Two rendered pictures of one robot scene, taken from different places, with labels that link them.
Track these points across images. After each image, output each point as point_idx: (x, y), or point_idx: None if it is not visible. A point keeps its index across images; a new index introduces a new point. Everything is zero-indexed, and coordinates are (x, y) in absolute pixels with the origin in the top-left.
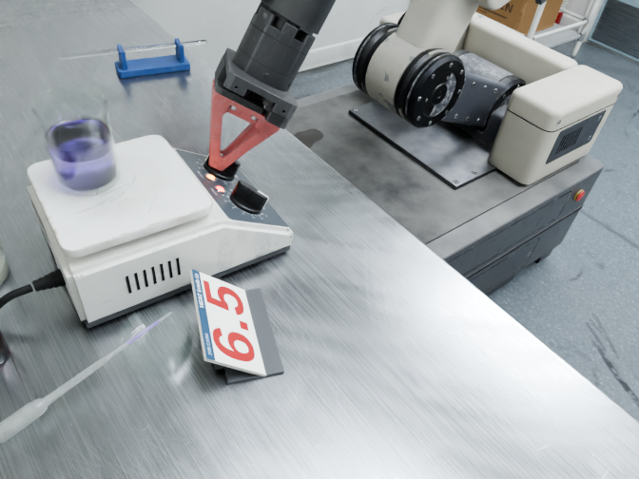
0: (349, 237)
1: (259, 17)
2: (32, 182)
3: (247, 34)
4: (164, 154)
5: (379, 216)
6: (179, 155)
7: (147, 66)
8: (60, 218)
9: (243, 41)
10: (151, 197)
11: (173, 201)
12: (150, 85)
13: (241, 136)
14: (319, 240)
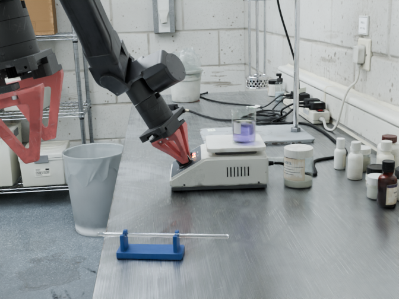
0: (144, 174)
1: (161, 95)
2: (264, 143)
3: (165, 103)
4: (211, 144)
5: (122, 176)
6: (201, 157)
7: (157, 245)
8: (257, 137)
9: (167, 106)
10: (225, 137)
11: (218, 136)
12: (165, 242)
13: (172, 150)
14: (157, 174)
